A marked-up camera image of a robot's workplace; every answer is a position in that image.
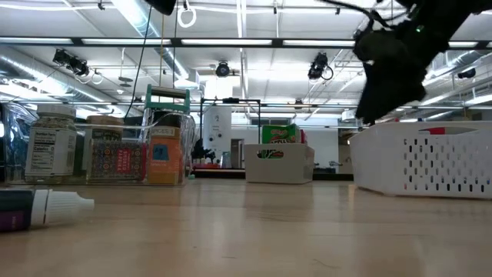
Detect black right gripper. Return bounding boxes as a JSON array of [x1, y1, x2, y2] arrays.
[[352, 26, 439, 125]]

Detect green Apple Jacks cereal box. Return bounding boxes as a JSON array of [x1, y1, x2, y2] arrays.
[[261, 123, 301, 159]]

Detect brown spice pouch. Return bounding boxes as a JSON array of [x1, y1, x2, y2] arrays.
[[146, 125, 185, 186]]

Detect smoked paprika tin red lid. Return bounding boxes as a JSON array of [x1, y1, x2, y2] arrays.
[[86, 138, 148, 184]]

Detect spice jar with white lid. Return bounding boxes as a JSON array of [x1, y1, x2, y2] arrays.
[[23, 103, 78, 185]]

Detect small purple dropper bottle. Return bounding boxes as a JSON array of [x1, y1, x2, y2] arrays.
[[0, 187, 95, 233]]

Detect white perforated basket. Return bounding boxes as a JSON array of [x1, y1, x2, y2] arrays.
[[347, 121, 492, 200]]

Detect white cabinet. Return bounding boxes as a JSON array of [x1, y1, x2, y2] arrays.
[[307, 128, 340, 170]]

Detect white column machine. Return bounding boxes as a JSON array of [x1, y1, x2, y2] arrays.
[[202, 105, 233, 153]]

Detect clear glass container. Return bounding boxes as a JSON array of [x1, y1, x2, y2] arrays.
[[0, 102, 197, 188]]

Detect silver ventilation duct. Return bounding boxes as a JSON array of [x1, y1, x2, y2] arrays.
[[0, 45, 128, 116], [421, 49, 492, 107]]

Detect black ceiling camera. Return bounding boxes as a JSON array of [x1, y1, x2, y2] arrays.
[[456, 67, 477, 81], [52, 48, 91, 78], [307, 52, 334, 82], [214, 60, 231, 78]]

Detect black rectangular stand frame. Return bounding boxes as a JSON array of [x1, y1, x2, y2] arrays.
[[198, 97, 262, 145]]

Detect black overhead frame beam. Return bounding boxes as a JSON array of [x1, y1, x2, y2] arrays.
[[0, 36, 492, 50]]

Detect white cable loop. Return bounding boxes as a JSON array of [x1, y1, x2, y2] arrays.
[[176, 4, 198, 29]]

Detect thin hanging cord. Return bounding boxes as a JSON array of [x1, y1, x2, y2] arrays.
[[159, 13, 165, 88]]

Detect black hanging cable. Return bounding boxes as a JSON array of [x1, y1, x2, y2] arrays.
[[122, 5, 155, 120]]

